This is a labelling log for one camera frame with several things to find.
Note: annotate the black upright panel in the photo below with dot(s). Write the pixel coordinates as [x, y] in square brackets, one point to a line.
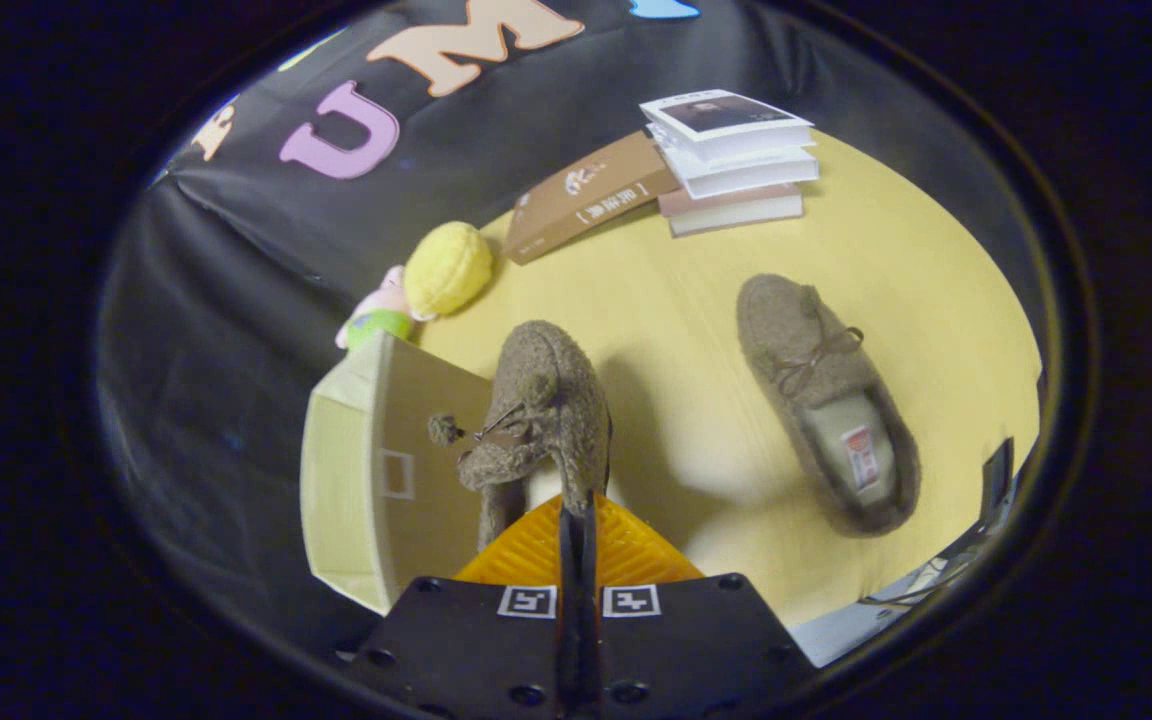
[996, 480]

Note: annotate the beige fabric storage box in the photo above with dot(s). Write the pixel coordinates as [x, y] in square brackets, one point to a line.
[356, 480]

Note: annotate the brown fluffy shoe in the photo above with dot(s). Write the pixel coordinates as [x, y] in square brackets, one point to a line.
[786, 330]
[556, 380]

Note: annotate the white book with portrait cover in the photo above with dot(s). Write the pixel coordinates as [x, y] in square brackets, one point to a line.
[716, 112]

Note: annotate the pinkish brown book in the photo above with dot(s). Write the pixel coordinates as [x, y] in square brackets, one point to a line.
[736, 210]

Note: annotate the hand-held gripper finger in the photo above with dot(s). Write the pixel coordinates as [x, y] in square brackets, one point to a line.
[566, 620]
[588, 620]

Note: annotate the pink and green plush toy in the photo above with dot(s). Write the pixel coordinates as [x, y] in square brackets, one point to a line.
[376, 322]

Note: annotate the yellow round plush toy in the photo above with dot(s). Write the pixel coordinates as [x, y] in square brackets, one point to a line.
[448, 268]

